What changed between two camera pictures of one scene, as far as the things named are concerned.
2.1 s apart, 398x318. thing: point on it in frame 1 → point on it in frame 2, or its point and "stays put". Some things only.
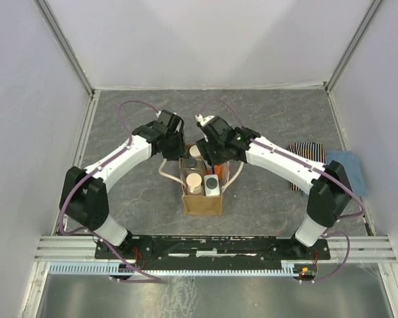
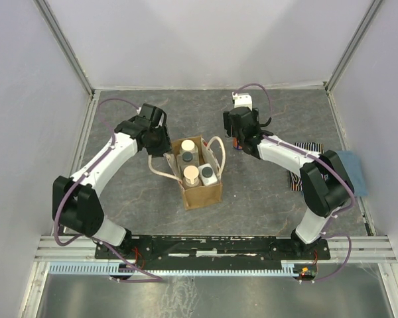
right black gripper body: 213,150 → 227,123
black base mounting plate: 213,249 stays put
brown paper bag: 203,205 → 192,157
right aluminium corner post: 352,45 stays put
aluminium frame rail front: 82,248 stays put
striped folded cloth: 314,150 stays put
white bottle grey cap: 211,185 → 207,175
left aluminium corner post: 47,12 stays put
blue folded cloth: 348,159 stays put
